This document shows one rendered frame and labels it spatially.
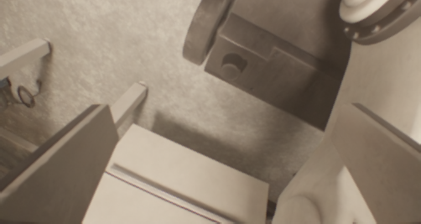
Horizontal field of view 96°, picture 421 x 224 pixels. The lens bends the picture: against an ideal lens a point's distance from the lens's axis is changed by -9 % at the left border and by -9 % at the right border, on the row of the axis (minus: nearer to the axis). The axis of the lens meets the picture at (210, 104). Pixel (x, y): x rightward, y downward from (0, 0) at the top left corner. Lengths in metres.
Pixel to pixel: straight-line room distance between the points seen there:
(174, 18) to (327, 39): 0.43
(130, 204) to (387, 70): 0.57
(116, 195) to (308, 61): 0.55
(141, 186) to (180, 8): 0.51
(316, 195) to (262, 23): 0.33
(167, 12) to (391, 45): 0.56
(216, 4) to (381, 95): 0.32
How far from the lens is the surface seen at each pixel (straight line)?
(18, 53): 1.02
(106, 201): 0.61
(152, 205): 0.61
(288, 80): 0.46
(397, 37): 0.28
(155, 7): 0.70
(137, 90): 0.82
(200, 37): 0.44
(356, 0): 0.30
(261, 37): 0.43
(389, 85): 0.24
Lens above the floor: 0.58
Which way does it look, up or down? 47 degrees down
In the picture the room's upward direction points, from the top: 156 degrees counter-clockwise
